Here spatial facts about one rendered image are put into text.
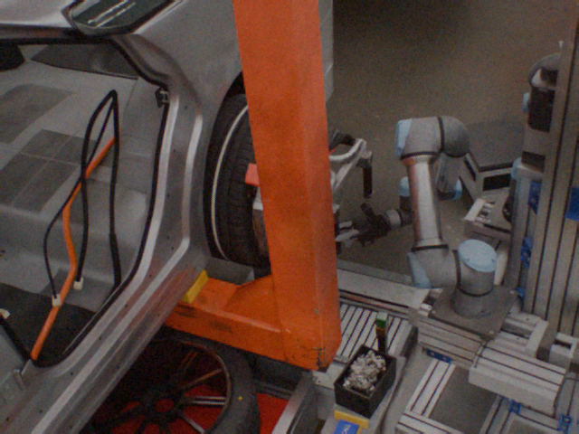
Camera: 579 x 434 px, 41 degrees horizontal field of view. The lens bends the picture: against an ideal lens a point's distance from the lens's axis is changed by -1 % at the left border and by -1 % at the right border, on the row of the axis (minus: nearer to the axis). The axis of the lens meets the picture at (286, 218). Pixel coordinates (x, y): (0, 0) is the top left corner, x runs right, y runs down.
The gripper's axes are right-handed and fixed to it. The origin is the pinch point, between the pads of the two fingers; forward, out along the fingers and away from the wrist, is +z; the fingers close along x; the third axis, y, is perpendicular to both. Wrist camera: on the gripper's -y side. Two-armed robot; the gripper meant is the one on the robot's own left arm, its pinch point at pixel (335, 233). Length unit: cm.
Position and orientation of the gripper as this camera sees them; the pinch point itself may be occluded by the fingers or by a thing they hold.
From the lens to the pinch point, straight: 279.3
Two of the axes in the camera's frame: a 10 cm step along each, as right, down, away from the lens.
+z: -9.3, 2.9, -2.1
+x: -3.5, -5.8, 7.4
